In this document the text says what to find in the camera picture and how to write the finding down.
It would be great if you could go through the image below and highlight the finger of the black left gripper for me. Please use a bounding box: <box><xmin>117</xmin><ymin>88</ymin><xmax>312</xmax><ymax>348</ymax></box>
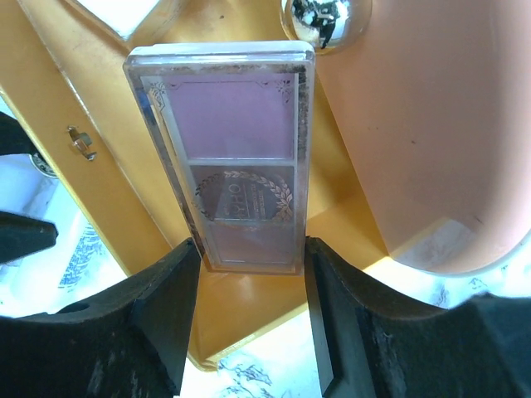
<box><xmin>0</xmin><ymin>112</ymin><xmax>36</xmax><ymax>156</ymax></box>
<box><xmin>0</xmin><ymin>211</ymin><xmax>57</xmax><ymax>264</ymax></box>

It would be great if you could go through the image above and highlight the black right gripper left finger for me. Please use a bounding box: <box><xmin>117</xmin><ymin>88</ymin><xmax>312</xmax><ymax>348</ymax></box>
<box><xmin>1</xmin><ymin>240</ymin><xmax>201</xmax><ymax>397</ymax></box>

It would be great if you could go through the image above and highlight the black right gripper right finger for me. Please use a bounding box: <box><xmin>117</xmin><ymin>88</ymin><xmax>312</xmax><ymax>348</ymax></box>
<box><xmin>304</xmin><ymin>237</ymin><xmax>530</xmax><ymax>397</ymax></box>

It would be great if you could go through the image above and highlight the yellow drawer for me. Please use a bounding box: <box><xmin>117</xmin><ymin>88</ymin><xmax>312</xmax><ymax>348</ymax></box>
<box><xmin>1</xmin><ymin>1</ymin><xmax>387</xmax><ymax>371</ymax></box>

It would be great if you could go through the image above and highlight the rose gold eyeshadow palette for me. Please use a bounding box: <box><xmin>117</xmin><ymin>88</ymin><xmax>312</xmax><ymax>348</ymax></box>
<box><xmin>124</xmin><ymin>41</ymin><xmax>315</xmax><ymax>275</ymax></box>

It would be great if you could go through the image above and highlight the white silver small box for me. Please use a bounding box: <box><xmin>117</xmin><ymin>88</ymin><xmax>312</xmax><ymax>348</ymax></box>
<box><xmin>69</xmin><ymin>0</ymin><xmax>189</xmax><ymax>44</ymax></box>

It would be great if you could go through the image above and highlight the white blue tube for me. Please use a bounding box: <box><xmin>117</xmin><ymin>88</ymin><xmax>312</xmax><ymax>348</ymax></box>
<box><xmin>1</xmin><ymin>154</ymin><xmax>126</xmax><ymax>318</ymax></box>

